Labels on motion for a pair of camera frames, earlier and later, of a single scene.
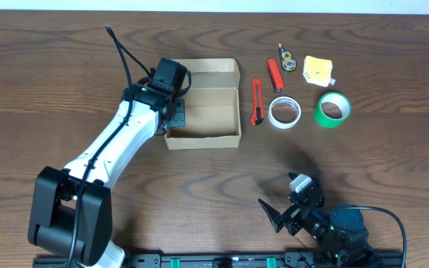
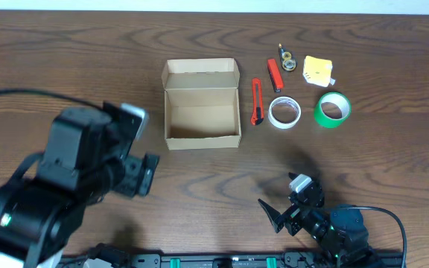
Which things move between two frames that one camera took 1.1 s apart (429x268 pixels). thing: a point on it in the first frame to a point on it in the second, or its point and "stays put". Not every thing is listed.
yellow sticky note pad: x=318 y=71 stays put
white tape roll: x=284 y=112 stays put
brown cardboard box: x=211 y=107 stays put
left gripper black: x=179 y=114 to x=140 y=177
